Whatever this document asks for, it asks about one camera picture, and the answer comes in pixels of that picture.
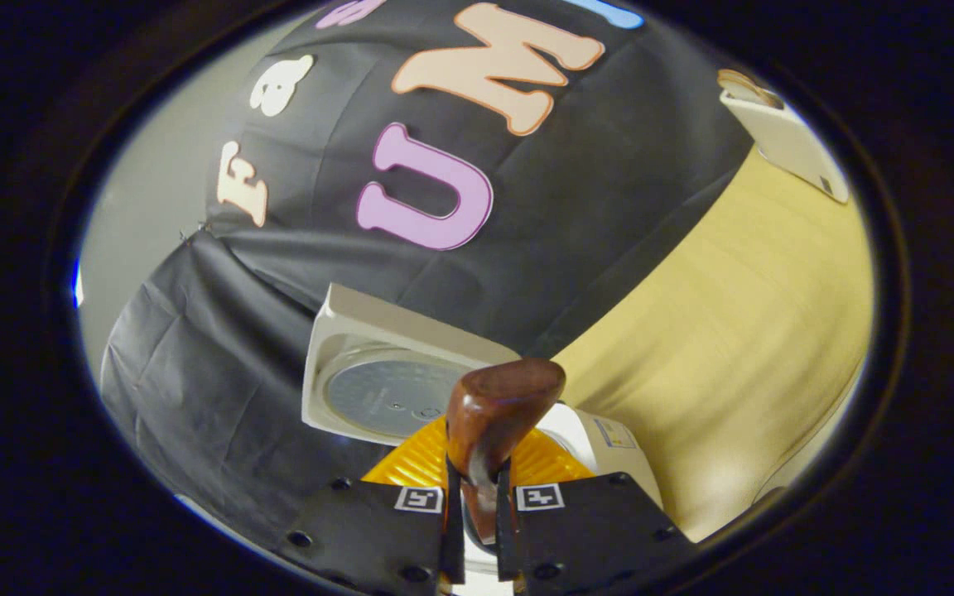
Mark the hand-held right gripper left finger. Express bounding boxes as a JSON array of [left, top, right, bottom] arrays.
[[277, 416, 466, 596]]

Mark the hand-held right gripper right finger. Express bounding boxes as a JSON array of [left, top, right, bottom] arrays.
[[493, 429, 698, 596]]

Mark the brown wooden spoon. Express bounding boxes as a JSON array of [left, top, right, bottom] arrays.
[[445, 357, 568, 548]]

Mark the white rice cooker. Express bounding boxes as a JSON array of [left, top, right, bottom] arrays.
[[301, 282, 665, 574]]

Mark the black backdrop cloth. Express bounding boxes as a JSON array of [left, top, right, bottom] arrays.
[[100, 0, 756, 552]]

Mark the white toaster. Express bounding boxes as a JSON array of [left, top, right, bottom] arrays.
[[716, 69, 851, 206]]

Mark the toasted bread slice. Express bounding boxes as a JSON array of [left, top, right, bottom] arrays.
[[717, 69, 784, 109]]

